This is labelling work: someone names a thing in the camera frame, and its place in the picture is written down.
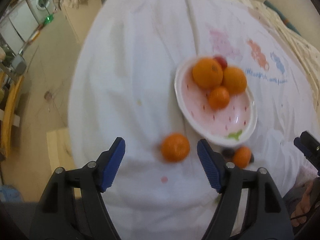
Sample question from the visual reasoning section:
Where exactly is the large orange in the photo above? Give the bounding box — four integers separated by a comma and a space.
191, 57, 223, 90

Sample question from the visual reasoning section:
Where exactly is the white kitchen cabinet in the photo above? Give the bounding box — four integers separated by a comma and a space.
1, 0, 39, 54

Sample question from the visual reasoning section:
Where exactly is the grey dustpan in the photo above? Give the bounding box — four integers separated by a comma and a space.
11, 55, 27, 75

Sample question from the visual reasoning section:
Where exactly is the right hand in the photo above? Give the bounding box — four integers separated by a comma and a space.
291, 181, 313, 228

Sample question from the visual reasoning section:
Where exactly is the pink strawberry ceramic plate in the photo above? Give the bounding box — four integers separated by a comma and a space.
174, 56, 258, 147

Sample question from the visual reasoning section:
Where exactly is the teal cushion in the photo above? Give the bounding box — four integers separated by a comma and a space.
263, 0, 300, 35

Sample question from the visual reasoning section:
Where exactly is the floral yellow bed cover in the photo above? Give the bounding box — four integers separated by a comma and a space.
228, 0, 319, 103

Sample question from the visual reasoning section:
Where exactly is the red cherry tomato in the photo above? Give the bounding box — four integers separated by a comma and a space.
214, 56, 228, 70

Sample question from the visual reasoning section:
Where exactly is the small mandarin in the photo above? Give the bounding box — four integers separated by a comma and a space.
232, 146, 252, 169
207, 86, 230, 111
161, 133, 190, 163

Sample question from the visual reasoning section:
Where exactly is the white washing machine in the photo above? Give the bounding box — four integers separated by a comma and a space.
26, 0, 55, 24

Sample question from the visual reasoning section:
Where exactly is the cream bedside cabinet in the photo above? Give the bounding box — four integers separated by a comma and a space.
59, 0, 102, 44

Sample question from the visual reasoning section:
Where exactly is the green mop head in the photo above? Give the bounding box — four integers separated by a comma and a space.
43, 14, 54, 25

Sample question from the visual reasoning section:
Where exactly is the medium orange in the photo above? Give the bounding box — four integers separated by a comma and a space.
221, 67, 247, 95

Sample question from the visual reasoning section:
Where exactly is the wooden chair frame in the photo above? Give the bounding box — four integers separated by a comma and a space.
1, 76, 24, 160

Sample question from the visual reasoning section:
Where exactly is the dark purple cherry tomato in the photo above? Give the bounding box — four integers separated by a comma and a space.
221, 148, 235, 162

